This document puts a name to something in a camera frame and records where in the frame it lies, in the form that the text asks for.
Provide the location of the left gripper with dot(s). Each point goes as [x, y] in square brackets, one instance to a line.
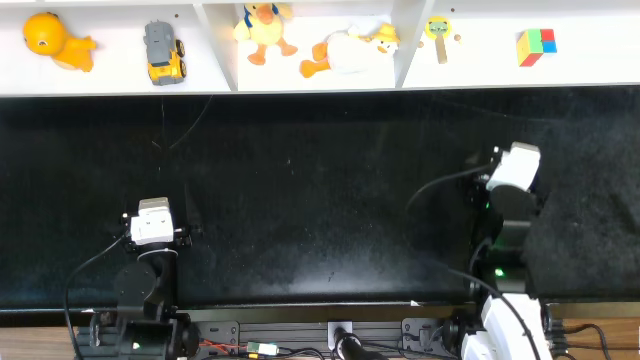
[182, 237]

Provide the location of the grey and yellow toy truck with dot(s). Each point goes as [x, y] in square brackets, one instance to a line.
[162, 50]

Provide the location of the green and yellow wooden rattle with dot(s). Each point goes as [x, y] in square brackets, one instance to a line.
[440, 50]

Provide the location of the many-coloured puzzle cube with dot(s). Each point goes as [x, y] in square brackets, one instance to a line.
[535, 42]

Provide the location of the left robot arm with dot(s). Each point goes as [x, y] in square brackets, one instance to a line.
[140, 285]

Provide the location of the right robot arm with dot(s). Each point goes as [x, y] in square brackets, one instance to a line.
[510, 320]

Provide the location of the yellow plush duck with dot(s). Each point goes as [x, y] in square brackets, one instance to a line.
[265, 30]

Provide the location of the white plush duck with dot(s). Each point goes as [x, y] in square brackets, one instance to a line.
[355, 52]

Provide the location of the yellow rubber duck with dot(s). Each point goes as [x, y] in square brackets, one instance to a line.
[45, 35]

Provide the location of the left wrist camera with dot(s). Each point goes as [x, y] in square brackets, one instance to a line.
[150, 225]

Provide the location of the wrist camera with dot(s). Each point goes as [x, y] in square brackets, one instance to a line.
[150, 225]
[517, 167]

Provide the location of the mounting rail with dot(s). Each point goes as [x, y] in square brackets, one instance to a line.
[300, 335]

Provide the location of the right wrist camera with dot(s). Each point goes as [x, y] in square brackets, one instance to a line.
[517, 167]

